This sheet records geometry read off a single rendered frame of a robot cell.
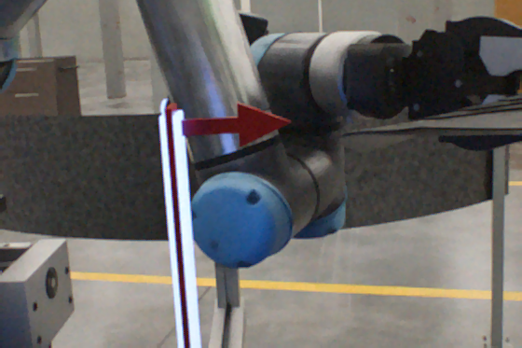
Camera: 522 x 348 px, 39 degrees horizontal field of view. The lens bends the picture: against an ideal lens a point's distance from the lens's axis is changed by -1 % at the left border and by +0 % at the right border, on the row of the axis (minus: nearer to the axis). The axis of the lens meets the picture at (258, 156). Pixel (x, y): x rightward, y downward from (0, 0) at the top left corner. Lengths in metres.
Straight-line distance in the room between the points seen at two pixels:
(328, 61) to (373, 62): 0.13
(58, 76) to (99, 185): 4.81
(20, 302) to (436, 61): 0.46
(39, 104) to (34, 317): 6.43
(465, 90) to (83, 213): 1.96
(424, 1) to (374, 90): 4.21
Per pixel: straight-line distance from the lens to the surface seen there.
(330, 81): 0.62
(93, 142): 2.32
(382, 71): 0.50
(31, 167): 2.49
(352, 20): 6.47
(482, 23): 0.53
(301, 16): 6.55
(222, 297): 0.97
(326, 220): 0.69
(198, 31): 0.57
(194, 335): 0.41
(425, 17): 4.70
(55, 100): 7.10
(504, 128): 0.31
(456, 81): 0.54
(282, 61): 0.67
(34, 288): 0.78
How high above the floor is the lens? 1.24
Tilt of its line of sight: 11 degrees down
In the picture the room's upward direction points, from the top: 3 degrees counter-clockwise
